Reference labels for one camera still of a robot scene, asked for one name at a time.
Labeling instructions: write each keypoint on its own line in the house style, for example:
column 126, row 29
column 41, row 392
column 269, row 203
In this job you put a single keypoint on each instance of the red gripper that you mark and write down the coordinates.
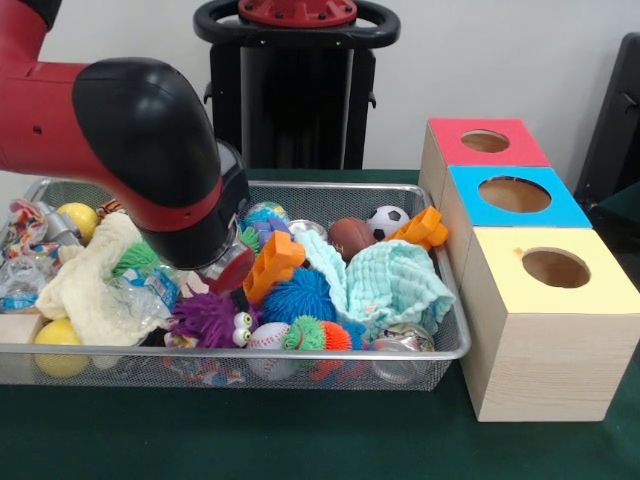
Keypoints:
column 234, row 272

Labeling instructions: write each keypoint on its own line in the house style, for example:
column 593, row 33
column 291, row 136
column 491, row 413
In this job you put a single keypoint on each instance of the purple spiky rubber ball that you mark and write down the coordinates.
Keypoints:
column 205, row 320

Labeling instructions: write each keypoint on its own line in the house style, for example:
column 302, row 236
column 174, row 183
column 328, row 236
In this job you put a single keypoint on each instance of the wide orange studded block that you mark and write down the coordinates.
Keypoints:
column 272, row 267

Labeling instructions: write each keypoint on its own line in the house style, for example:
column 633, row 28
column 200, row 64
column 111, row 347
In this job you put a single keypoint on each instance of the brown toy football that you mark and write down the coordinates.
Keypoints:
column 350, row 237

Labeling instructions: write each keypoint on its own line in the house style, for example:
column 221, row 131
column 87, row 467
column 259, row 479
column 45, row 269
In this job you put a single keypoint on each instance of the long orange toy block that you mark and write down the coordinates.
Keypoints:
column 420, row 225

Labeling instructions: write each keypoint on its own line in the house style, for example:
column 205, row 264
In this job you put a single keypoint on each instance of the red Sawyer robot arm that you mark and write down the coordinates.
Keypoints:
column 125, row 125

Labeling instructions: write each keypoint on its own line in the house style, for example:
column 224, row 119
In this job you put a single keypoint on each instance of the silver mesh bin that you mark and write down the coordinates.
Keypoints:
column 300, row 351

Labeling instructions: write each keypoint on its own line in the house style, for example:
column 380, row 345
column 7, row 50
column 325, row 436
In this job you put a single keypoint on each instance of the wooden box with three holes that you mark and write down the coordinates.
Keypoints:
column 550, row 365

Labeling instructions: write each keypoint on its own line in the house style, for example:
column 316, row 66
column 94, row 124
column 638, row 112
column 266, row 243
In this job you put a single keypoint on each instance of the small colourful patterned cloth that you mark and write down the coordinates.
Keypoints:
column 175, row 341

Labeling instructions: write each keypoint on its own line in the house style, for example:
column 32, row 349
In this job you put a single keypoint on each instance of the blue globe ball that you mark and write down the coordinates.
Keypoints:
column 270, row 210

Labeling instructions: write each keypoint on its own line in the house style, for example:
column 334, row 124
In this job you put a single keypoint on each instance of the dark green tablecloth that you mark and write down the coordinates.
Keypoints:
column 625, row 205
column 250, row 440

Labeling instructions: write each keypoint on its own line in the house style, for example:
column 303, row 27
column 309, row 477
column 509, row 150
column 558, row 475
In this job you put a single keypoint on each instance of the mint green cloth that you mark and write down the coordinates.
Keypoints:
column 390, row 280

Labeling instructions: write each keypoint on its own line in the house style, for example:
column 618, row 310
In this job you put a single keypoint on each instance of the cream yellow cloth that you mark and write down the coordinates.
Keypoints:
column 80, row 295

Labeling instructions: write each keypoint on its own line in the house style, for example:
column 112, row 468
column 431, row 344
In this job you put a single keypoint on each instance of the black and white soccer ball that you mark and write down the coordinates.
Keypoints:
column 387, row 217

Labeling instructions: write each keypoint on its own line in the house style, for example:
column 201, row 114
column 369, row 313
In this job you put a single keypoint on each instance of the yellow ball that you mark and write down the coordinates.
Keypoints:
column 82, row 217
column 57, row 332

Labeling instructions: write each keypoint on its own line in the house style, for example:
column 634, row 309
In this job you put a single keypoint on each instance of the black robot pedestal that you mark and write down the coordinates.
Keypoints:
column 295, row 100

